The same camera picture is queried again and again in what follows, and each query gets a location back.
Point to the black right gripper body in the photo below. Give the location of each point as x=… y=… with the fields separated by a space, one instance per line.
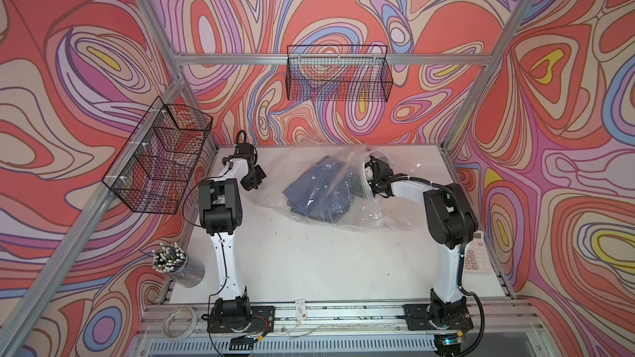
x=373 y=183

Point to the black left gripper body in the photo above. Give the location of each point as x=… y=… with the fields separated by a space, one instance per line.
x=253 y=179

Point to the clear plastic vacuum bag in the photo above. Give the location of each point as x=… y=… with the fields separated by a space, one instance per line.
x=283 y=165

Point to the blue checked shirt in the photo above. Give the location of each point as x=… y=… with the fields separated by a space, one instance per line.
x=324 y=192

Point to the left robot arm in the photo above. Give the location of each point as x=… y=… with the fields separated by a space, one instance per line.
x=221 y=214

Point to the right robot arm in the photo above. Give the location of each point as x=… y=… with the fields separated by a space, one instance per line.
x=451 y=221

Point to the clear cup of pens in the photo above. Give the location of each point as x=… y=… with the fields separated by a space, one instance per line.
x=174 y=262

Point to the pink white calculator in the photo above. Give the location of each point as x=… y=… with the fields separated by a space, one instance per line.
x=477 y=255

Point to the small white cardboard box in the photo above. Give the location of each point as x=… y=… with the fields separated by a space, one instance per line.
x=300 y=310

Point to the clear tape roll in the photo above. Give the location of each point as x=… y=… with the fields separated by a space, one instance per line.
x=180 y=324

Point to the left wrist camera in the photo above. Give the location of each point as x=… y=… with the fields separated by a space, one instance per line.
x=244 y=149

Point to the black wire basket left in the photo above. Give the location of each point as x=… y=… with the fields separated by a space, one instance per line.
x=157 y=163

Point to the black wire basket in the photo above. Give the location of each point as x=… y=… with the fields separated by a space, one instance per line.
x=338 y=73
x=157 y=163

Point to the black wire basket back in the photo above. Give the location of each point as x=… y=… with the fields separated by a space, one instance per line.
x=338 y=73

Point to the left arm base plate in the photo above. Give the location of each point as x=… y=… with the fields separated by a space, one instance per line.
x=230 y=320

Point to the aluminium front rail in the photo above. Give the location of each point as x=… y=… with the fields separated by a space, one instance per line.
x=502 y=327

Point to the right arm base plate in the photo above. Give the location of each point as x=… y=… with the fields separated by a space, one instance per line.
x=438 y=316

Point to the aluminium frame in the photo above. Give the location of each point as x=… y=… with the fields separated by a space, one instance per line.
x=78 y=75

